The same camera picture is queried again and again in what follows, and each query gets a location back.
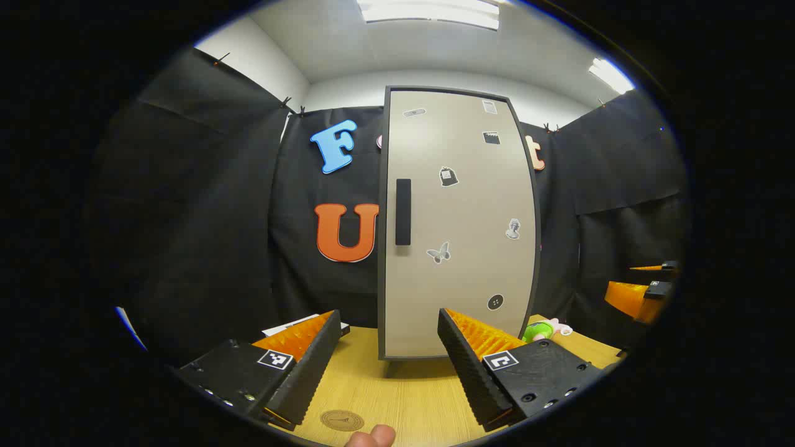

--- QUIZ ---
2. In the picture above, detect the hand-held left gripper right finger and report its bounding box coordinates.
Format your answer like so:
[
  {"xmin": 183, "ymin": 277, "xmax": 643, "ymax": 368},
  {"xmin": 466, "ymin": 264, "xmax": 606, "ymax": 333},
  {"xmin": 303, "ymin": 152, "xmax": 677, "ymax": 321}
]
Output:
[{"xmin": 437, "ymin": 307, "xmax": 604, "ymax": 433}]

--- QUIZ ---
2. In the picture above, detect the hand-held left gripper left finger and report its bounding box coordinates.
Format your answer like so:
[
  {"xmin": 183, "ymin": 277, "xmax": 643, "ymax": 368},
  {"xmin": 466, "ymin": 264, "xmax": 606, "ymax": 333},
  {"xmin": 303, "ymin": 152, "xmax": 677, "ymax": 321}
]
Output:
[{"xmin": 177, "ymin": 309, "xmax": 342, "ymax": 432}]

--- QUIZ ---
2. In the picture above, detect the round brown coaster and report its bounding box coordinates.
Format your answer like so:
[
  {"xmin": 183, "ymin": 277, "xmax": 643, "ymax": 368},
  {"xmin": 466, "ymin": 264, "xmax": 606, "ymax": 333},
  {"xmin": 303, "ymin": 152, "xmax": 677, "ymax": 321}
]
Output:
[{"xmin": 320, "ymin": 410, "xmax": 365, "ymax": 432}]

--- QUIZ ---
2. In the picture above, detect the beige cabinet door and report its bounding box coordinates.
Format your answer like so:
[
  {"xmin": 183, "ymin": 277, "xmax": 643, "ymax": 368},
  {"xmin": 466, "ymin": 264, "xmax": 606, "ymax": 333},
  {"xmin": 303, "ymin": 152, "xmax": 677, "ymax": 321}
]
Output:
[{"xmin": 385, "ymin": 90, "xmax": 538, "ymax": 358}]

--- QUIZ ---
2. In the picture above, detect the dark grey cabinet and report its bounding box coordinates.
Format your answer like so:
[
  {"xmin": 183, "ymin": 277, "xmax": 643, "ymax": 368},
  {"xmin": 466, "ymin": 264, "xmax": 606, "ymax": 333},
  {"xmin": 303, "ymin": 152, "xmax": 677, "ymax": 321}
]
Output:
[{"xmin": 378, "ymin": 86, "xmax": 542, "ymax": 377}]

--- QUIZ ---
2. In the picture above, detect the black cabinet door handle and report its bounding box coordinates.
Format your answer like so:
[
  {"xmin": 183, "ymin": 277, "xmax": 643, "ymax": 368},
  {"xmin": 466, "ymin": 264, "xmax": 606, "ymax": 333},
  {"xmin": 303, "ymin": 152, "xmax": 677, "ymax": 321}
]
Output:
[{"xmin": 395, "ymin": 179, "xmax": 412, "ymax": 246}]

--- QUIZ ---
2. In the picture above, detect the white printed booklet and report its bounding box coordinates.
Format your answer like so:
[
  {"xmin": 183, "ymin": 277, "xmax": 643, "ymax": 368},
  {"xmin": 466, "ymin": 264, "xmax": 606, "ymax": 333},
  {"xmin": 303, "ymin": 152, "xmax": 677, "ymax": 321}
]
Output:
[{"xmin": 262, "ymin": 314, "xmax": 350, "ymax": 340}]

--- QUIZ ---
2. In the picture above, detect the green pink plush toy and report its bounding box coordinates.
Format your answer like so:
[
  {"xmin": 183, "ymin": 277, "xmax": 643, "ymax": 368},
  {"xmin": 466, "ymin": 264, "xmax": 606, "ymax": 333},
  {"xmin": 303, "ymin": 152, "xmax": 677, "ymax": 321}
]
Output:
[{"xmin": 522, "ymin": 318, "xmax": 573, "ymax": 344}]

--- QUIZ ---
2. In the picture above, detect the black backdrop cloth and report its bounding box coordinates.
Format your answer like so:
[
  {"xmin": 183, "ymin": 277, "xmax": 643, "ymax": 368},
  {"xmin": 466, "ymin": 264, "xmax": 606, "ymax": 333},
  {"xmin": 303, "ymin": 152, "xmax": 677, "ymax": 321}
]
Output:
[{"xmin": 87, "ymin": 47, "xmax": 690, "ymax": 367}]

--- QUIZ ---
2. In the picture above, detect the ceiling light panel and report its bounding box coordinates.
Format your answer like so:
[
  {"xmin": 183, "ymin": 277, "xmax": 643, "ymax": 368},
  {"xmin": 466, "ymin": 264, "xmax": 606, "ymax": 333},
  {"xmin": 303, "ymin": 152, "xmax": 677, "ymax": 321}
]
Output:
[
  {"xmin": 357, "ymin": 0, "xmax": 501, "ymax": 30},
  {"xmin": 589, "ymin": 58, "xmax": 635, "ymax": 94}
]

